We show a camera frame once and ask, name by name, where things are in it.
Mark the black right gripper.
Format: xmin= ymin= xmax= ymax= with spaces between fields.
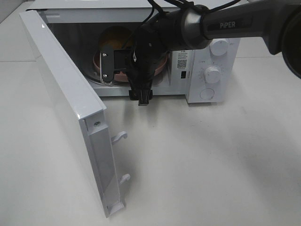
xmin=127 ymin=25 xmax=166 ymax=106

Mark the pink round plate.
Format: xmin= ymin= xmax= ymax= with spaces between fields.
xmin=93 ymin=49 xmax=170 ymax=82

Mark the white door release button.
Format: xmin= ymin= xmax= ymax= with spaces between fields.
xmin=200 ymin=89 xmax=214 ymax=100

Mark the white microwave door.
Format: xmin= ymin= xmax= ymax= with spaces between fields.
xmin=20 ymin=10 xmax=130 ymax=217

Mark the glass microwave turntable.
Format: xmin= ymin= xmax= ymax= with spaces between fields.
xmin=85 ymin=68 xmax=168 ymax=87

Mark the white timer knob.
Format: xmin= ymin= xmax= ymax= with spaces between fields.
xmin=204 ymin=66 xmax=222 ymax=84

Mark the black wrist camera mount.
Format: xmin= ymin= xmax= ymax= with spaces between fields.
xmin=100 ymin=45 xmax=131 ymax=86

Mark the white microwave oven body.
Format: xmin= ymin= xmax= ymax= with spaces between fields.
xmin=20 ymin=0 xmax=239 ymax=103

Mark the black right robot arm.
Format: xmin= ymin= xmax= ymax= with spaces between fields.
xmin=126 ymin=0 xmax=301 ymax=105

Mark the upper white power knob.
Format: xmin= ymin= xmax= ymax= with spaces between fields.
xmin=210 ymin=39 xmax=229 ymax=56

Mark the burger with lettuce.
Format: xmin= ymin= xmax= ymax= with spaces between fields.
xmin=98 ymin=26 xmax=134 ymax=50

